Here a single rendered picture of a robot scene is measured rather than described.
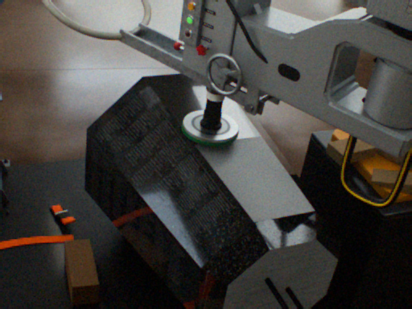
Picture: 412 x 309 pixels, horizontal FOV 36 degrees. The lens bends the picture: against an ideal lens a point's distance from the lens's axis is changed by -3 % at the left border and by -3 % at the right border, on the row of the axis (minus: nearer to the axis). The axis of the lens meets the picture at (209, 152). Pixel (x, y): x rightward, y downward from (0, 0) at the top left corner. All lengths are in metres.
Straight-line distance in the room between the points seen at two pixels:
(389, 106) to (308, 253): 0.62
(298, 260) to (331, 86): 0.62
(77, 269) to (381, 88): 1.60
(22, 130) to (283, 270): 2.24
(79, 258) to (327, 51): 1.54
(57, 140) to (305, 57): 2.22
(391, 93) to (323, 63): 0.23
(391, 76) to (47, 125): 2.61
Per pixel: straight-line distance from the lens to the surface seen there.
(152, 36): 2.64
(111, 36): 2.58
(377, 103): 1.99
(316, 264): 2.35
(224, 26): 2.19
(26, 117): 4.19
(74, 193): 3.53
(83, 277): 2.90
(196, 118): 2.53
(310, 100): 2.09
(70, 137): 4.00
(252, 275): 2.21
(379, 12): 1.87
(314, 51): 2.03
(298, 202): 2.30
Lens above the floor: 2.21
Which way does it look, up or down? 34 degrees down
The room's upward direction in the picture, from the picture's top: 9 degrees clockwise
